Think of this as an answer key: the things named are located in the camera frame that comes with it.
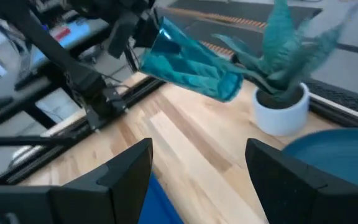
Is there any blue round plate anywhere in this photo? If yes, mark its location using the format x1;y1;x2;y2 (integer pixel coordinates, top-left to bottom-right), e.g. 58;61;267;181
282;128;358;191

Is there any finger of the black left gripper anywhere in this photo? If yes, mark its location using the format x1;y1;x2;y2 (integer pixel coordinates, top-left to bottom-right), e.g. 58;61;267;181
134;14;160;50
108;12;140;59

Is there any blue plastic tray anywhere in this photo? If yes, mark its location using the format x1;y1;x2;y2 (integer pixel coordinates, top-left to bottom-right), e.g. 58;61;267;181
137;173;185;224

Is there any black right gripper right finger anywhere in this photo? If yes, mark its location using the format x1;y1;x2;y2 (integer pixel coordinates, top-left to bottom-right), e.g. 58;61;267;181
244;138;358;224

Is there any blue flat panel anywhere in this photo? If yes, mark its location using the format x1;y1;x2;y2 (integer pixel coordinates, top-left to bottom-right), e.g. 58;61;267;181
31;22;92;65

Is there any black perforated floor mat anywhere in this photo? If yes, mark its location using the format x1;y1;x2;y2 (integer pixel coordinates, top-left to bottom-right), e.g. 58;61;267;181
303;77;358;121

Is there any green succulent plant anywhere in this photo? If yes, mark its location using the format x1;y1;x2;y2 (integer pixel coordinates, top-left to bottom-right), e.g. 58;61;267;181
212;0;358;102

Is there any teal faceted plastic cup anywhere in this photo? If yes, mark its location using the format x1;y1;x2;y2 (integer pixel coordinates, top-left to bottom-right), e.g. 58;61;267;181
139;16;244;103

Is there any black aluminium table frame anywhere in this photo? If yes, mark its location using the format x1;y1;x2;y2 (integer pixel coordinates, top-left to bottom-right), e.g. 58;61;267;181
0;76;358;185

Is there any black orange-striped floor mat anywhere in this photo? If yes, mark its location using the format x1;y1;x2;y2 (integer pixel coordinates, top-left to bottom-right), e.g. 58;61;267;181
183;17;269;58
168;0;323;29

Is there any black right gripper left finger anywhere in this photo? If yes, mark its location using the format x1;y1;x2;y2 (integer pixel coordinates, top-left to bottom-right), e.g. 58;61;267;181
0;138;154;224

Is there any white plant pot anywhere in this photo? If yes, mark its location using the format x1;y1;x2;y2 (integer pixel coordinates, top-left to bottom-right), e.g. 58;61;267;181
252;82;310;137

